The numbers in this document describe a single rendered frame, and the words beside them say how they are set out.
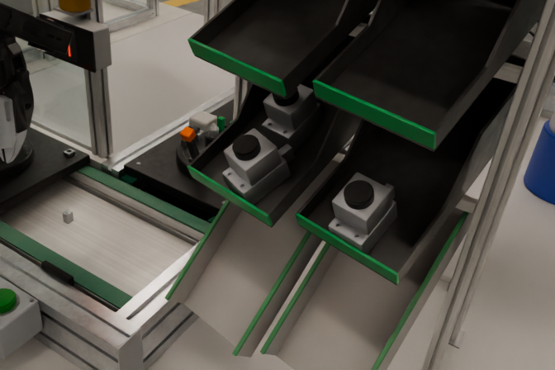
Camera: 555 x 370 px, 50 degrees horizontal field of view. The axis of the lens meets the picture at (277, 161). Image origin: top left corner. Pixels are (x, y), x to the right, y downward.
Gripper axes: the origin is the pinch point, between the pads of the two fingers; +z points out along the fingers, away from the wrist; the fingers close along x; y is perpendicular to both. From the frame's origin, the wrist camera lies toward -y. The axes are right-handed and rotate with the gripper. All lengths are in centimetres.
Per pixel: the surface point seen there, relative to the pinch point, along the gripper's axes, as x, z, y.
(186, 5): -247, 123, -340
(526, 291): 56, 37, -60
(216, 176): 18.1, 3.6, -14.2
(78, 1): -21.8, -4.6, -30.5
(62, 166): -25.0, 26.3, -26.0
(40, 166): -28.0, 26.3, -23.6
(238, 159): 22.8, -2.2, -11.3
